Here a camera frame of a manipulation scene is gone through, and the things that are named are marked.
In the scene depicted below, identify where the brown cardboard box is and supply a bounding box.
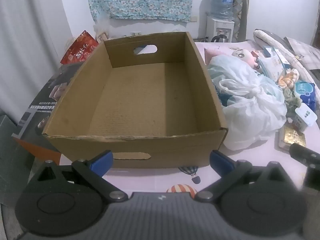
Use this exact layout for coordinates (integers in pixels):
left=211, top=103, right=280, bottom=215
left=42, top=32, right=228, bottom=169

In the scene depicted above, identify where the dark printed carton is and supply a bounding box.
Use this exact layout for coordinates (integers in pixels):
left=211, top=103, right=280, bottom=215
left=11, top=62, right=83, bottom=165

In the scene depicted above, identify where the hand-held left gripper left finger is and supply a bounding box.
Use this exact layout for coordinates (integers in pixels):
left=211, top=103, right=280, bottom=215
left=30, top=150, right=128, bottom=203

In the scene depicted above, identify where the white cotton swab packet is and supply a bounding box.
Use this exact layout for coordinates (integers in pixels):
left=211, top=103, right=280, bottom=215
left=257, top=55, right=292, bottom=82

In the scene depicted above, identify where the pink printed bed sheet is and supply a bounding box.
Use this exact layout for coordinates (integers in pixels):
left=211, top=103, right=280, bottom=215
left=102, top=39, right=320, bottom=198

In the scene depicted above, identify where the blue wet wipes packet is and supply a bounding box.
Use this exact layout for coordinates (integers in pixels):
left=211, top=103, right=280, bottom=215
left=295, top=80, right=317, bottom=113

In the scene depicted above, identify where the white grey pillow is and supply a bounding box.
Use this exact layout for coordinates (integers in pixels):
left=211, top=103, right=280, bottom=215
left=253, top=29, right=320, bottom=85

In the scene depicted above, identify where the red gift bag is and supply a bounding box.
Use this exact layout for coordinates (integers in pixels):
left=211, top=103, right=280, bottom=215
left=60, top=30, right=99, bottom=65

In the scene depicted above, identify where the white water dispenser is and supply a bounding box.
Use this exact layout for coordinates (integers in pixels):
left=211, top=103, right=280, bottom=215
left=205, top=16, right=235, bottom=43

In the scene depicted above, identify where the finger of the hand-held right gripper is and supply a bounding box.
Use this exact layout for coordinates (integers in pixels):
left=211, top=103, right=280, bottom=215
left=289, top=142, right=320, bottom=188

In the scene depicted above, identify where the rolled patterned mat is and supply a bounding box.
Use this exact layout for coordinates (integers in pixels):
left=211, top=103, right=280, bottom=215
left=232, top=0, right=250, bottom=42

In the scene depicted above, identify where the blue water bottle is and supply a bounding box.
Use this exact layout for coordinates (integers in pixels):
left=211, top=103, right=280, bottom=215
left=211, top=0, right=235, bottom=20

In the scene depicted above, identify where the white plastic bag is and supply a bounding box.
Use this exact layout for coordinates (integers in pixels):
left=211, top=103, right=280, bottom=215
left=207, top=55, right=288, bottom=152

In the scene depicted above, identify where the dark green cabinet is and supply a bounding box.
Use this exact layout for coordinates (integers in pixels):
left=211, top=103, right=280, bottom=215
left=0, top=110, right=38, bottom=193

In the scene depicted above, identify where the grey blanket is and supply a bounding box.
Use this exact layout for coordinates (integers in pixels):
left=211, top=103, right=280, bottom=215
left=284, top=36, right=320, bottom=70

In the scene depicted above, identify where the small blue white box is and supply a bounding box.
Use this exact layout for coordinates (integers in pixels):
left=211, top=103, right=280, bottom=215
left=262, top=46, right=280, bottom=58

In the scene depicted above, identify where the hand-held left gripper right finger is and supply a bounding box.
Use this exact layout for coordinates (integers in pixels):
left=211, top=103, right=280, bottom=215
left=194, top=150, right=293, bottom=203

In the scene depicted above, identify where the gold foil packet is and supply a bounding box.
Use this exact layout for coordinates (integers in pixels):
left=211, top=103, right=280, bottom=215
left=279, top=124, right=307, bottom=150

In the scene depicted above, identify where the pink plush doll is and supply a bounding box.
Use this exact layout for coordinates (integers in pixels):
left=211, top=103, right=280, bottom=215
left=204, top=47, right=263, bottom=74

